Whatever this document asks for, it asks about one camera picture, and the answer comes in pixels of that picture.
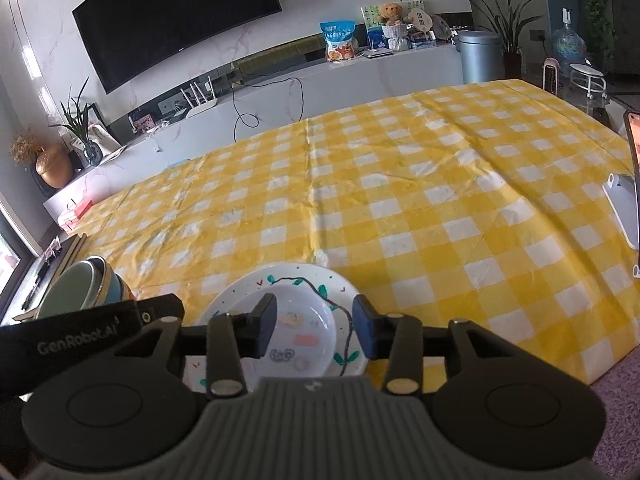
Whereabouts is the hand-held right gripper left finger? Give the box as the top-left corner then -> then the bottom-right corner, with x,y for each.
112,294 -> 279,400

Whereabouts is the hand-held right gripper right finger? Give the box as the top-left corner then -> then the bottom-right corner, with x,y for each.
352,295 -> 506,395

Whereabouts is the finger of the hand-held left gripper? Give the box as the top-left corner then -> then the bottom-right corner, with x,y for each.
135,294 -> 185,334

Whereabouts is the white floral painted plate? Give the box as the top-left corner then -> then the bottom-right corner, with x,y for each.
182,263 -> 369,395

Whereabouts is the large stainless steel bowl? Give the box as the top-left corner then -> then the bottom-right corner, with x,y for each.
52,254 -> 129,319

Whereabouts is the sliding glass door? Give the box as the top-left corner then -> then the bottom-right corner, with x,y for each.
0,199 -> 32,313

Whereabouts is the red box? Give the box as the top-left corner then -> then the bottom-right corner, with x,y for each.
57,198 -> 96,232

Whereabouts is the yellow checked tablecloth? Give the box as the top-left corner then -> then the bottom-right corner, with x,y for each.
58,78 -> 640,387

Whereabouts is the green plant in glass vase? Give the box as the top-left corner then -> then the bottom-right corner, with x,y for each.
48,77 -> 104,169

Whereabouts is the gold vase with dried flowers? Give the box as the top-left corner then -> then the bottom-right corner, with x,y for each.
8,130 -> 75,192

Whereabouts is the white paper bag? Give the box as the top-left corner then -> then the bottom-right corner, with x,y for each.
87,102 -> 124,154

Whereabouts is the white wifi router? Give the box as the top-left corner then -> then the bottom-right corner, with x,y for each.
179,81 -> 220,120

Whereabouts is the white tv cabinet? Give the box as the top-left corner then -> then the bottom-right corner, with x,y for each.
42,41 -> 464,232

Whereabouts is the blue snack bag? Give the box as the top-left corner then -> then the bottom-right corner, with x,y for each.
319,20 -> 359,63

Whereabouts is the black flat television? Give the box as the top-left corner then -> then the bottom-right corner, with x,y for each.
72,0 -> 283,95

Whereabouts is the grey pedal trash bin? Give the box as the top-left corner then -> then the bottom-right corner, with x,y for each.
457,30 -> 504,85

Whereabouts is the potted long-leaf plant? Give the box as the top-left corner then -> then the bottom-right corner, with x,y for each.
455,0 -> 546,80

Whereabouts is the green printed box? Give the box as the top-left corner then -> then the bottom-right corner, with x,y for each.
360,0 -> 426,51

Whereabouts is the brown teddy bear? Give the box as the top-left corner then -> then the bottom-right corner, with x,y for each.
376,2 -> 416,52

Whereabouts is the round hand fan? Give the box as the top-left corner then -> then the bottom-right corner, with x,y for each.
404,7 -> 431,36

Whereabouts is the pink white heater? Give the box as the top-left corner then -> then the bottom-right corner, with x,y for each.
541,57 -> 564,96

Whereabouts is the smartphone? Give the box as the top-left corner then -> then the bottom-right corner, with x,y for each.
622,109 -> 640,262

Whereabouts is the white round side table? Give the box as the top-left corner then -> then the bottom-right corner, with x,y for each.
569,61 -> 609,112

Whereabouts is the blue water jug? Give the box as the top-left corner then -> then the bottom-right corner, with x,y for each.
551,7 -> 589,77

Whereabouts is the black cable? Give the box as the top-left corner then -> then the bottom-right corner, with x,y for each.
232,77 -> 306,144

